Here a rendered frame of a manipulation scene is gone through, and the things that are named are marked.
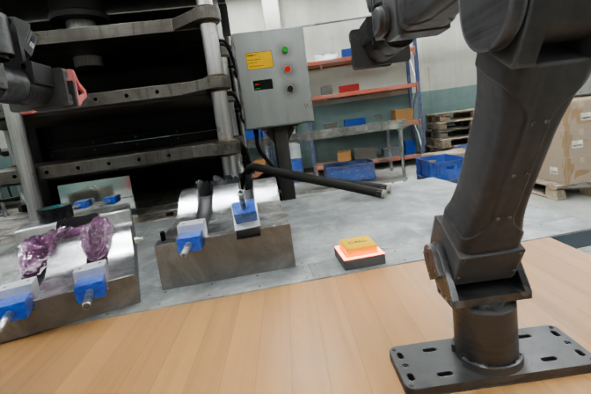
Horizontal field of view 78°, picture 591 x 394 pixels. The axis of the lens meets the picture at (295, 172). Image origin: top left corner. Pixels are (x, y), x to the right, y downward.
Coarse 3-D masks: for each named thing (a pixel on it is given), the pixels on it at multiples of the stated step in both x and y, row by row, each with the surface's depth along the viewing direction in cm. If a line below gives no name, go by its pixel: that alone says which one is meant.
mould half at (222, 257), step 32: (192, 192) 99; (224, 192) 98; (256, 192) 97; (224, 224) 77; (288, 224) 71; (160, 256) 69; (192, 256) 70; (224, 256) 70; (256, 256) 71; (288, 256) 72
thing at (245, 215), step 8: (240, 192) 65; (240, 200) 65; (248, 200) 69; (232, 208) 68; (240, 208) 68; (248, 208) 68; (256, 208) 73; (240, 216) 68; (248, 216) 69; (256, 216) 70; (240, 224) 71; (248, 224) 71; (256, 224) 71; (240, 232) 71; (248, 232) 72; (256, 232) 73
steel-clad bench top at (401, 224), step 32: (352, 192) 134; (416, 192) 121; (448, 192) 115; (160, 224) 123; (320, 224) 99; (352, 224) 95; (384, 224) 91; (416, 224) 88; (544, 224) 77; (576, 224) 75; (320, 256) 76; (416, 256) 70; (160, 288) 71; (192, 288) 69; (224, 288) 67; (256, 288) 65
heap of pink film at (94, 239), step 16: (96, 224) 80; (112, 224) 85; (32, 240) 75; (48, 240) 76; (80, 240) 78; (96, 240) 76; (32, 256) 71; (48, 256) 73; (96, 256) 74; (32, 272) 70
